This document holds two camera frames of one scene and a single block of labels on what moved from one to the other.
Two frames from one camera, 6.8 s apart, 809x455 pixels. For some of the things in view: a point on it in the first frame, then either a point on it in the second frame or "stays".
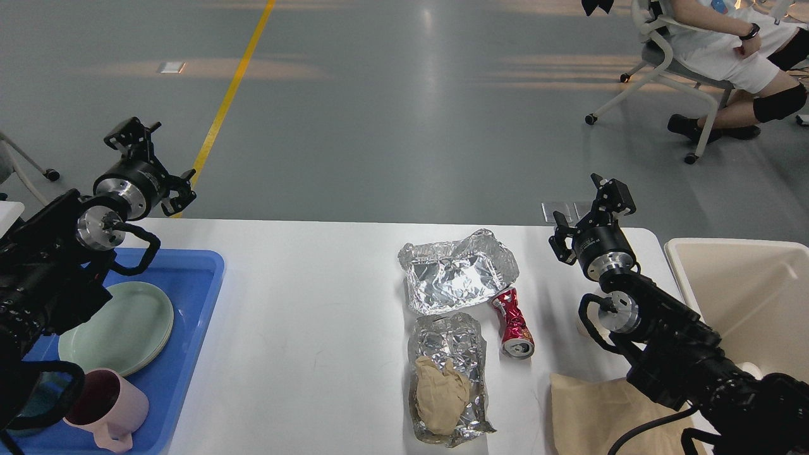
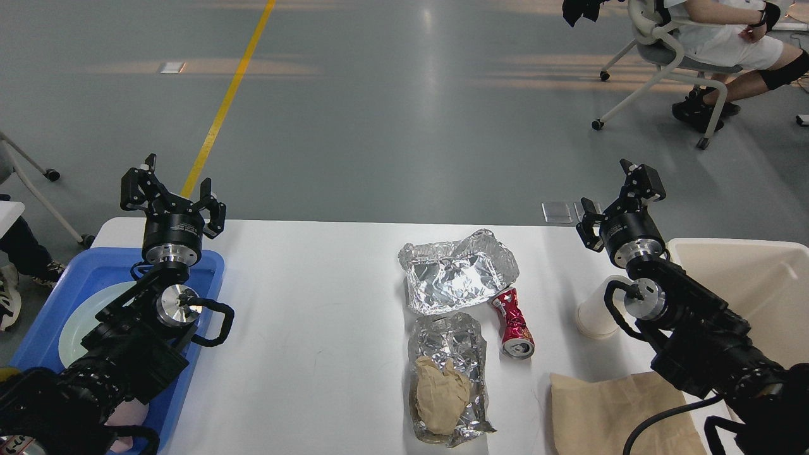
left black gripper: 139,178 -> 173,232
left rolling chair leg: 50,174 stays
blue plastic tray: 190,279 stays
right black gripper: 601,244 -> 628,231
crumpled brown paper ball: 441,395 stays
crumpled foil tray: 443,275 stays
